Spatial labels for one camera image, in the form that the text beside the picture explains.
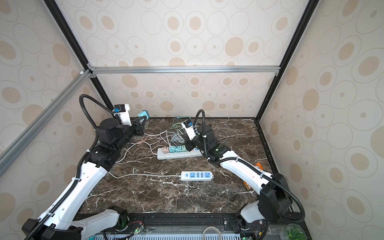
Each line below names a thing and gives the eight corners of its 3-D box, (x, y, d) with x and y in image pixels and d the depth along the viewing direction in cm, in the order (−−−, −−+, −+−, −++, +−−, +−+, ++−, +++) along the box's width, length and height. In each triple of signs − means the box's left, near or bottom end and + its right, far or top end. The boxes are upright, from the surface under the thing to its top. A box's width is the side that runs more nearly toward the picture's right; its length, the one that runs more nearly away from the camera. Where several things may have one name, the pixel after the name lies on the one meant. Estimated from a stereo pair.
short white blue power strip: (180, 180, 90) (180, 178, 87) (181, 173, 93) (180, 171, 90) (213, 180, 90) (213, 178, 87) (212, 173, 93) (213, 171, 90)
